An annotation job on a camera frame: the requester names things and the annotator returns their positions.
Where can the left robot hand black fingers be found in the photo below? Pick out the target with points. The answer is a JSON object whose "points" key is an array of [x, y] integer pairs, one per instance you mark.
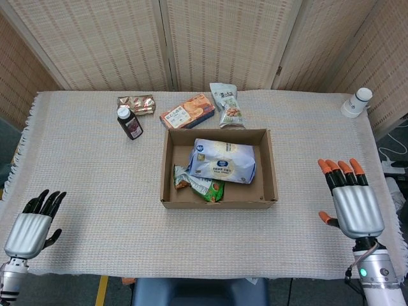
{"points": [[27, 234]]}

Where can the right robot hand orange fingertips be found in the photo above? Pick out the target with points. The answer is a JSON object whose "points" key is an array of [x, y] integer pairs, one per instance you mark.
{"points": [[355, 210]]}

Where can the white blue snack bag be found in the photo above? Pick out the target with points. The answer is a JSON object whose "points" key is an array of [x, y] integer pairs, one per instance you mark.
{"points": [[223, 161]]}

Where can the green snack packet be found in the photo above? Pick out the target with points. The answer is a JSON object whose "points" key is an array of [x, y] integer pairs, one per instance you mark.
{"points": [[201, 186]]}

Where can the brown cardboard box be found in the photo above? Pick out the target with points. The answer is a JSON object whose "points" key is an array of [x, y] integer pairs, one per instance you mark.
{"points": [[220, 169]]}

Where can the pale green nut packet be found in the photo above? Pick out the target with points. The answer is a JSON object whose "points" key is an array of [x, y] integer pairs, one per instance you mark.
{"points": [[228, 106]]}

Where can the red gold foil packet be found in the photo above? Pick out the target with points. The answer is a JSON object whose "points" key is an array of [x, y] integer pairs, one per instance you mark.
{"points": [[136, 104]]}

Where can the orange biscuit box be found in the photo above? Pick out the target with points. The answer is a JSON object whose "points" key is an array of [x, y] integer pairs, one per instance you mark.
{"points": [[187, 112]]}

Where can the white power strip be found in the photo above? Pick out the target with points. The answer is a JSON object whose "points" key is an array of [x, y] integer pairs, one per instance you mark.
{"points": [[390, 166]]}

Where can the white cylindrical device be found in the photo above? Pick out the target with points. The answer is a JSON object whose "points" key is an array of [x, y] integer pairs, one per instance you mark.
{"points": [[357, 102]]}

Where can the dark brown bottle white cap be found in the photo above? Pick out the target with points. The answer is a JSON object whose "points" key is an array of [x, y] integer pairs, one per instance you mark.
{"points": [[130, 124]]}

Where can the beige woven tablecloth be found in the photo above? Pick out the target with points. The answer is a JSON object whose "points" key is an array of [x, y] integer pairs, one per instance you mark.
{"points": [[204, 236]]}

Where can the dark blue chair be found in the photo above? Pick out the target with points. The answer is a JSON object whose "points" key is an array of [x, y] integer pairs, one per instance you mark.
{"points": [[199, 291]]}

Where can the woven folding screen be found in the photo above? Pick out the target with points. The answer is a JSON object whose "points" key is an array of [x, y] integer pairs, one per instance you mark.
{"points": [[204, 41]]}

